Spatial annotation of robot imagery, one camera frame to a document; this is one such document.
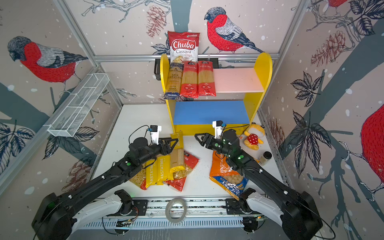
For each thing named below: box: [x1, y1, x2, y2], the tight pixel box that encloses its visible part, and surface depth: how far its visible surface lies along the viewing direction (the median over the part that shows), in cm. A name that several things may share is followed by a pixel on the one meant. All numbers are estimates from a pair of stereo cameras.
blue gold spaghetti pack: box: [163, 56, 184, 101], surface depth 74 cm
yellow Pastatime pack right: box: [157, 155, 171, 185], surface depth 82 cm
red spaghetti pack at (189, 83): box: [179, 60, 199, 99], surface depth 73 cm
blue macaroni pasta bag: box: [209, 172, 249, 201], surface depth 80 cm
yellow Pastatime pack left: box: [145, 159, 158, 189], surface depth 79 cm
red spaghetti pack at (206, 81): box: [197, 60, 217, 97], surface depth 73 cm
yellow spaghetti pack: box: [170, 130, 185, 168], surface depth 86 cm
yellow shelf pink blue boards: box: [160, 52, 273, 136], surface depth 79 cm
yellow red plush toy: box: [244, 122, 265, 151], surface depth 97 cm
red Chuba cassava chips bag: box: [167, 30, 200, 63], surface depth 85 cm
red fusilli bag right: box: [164, 150, 200, 192], surface depth 82 cm
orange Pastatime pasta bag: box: [209, 150, 241, 178], surface depth 84 cm
